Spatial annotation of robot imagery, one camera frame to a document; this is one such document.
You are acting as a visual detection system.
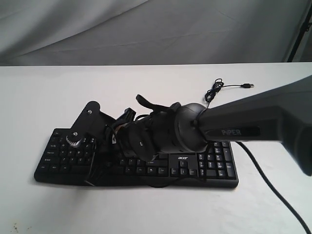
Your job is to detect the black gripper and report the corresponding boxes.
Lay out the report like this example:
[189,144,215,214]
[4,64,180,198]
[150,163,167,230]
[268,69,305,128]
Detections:
[84,107,178,187]

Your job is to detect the black USB cable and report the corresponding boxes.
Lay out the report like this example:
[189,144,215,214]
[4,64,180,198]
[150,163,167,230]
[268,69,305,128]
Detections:
[203,78,255,110]

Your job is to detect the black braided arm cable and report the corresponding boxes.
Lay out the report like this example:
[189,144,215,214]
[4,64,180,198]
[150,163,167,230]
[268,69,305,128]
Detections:
[234,141,310,234]

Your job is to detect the grey fabric backdrop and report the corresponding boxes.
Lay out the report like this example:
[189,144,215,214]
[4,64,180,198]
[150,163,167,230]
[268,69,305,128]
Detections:
[0,0,311,66]

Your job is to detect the black tripod stand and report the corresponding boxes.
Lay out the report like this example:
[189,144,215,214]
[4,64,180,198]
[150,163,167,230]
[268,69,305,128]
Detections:
[286,3,312,62]

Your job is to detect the black Acer keyboard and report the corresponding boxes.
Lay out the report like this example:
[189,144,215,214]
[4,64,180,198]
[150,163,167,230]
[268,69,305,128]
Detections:
[34,129,239,189]

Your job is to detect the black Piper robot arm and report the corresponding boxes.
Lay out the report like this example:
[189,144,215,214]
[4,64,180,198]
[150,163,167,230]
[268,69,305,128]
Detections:
[84,77,312,188]

